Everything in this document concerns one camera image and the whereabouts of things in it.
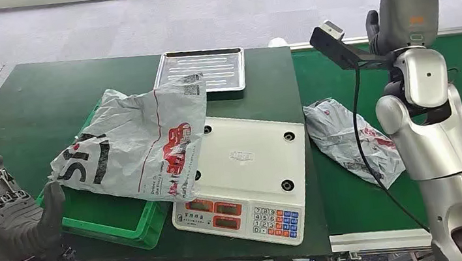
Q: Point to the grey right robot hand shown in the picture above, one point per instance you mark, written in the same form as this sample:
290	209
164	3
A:
407	13

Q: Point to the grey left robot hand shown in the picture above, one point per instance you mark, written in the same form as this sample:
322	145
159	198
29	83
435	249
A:
11	224

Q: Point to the small grey plastic mailer package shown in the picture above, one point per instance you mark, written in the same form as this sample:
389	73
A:
345	138

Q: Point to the green conveyor belt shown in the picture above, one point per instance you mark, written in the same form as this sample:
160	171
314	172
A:
344	212

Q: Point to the green plastic crate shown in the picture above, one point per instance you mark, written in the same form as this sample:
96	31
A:
111	221

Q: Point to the dark green table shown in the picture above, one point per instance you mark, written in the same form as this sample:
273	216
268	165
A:
36	104

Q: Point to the large grey plastic mailer bag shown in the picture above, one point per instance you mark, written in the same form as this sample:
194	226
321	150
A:
137	144

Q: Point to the stainless steel tray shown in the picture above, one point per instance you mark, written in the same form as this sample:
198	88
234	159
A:
206	69

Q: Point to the white electronic weighing scale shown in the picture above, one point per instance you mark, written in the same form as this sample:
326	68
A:
248	171

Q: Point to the right wrist camera on black bracket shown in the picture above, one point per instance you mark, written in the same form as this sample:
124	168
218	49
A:
346	51

